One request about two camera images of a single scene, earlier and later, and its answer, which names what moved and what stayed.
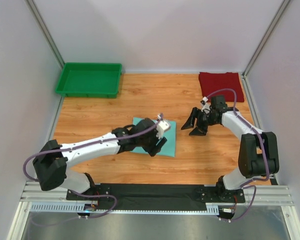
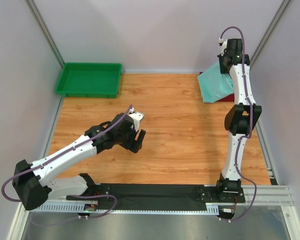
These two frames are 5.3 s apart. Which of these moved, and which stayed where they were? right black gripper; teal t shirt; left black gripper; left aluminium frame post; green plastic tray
Moved: teal t shirt; right black gripper; left black gripper
Stayed: left aluminium frame post; green plastic tray
